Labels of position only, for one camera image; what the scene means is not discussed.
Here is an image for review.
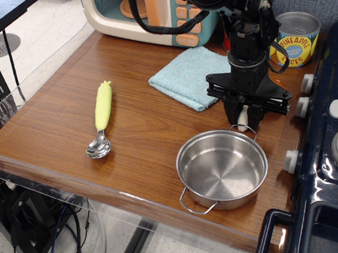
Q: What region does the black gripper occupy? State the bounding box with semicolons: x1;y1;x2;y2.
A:
206;72;292;131

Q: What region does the white toy mushroom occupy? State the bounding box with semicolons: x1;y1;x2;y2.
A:
237;105;248;132

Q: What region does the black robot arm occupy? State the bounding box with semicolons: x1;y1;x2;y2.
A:
187;0;292;130

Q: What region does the red tomato sauce can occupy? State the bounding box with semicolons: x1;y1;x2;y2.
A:
221;16;231;52

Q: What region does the yellow pineapple slices can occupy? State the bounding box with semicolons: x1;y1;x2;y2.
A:
270;11;321;68

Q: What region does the stainless steel pot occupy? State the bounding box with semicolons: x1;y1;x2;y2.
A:
176;127;268;215

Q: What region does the light blue folded cloth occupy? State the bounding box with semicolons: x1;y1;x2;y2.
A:
149;46;231;112

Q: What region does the dark blue toy stove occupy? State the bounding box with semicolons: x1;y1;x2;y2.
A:
256;21;338;253

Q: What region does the teal toy microwave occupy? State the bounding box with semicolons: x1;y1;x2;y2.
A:
81;0;219;48

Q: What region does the black table leg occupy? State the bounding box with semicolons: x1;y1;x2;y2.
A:
124;220;157;253

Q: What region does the round floor vent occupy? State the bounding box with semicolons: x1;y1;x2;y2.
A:
0;33;21;58

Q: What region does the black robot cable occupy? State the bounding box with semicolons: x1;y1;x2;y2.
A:
128;0;212;39

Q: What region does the spoon with yellow-green handle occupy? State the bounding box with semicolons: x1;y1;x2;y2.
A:
86;80;112;159

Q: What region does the blue floor cable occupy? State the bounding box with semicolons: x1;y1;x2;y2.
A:
47;204;83;253

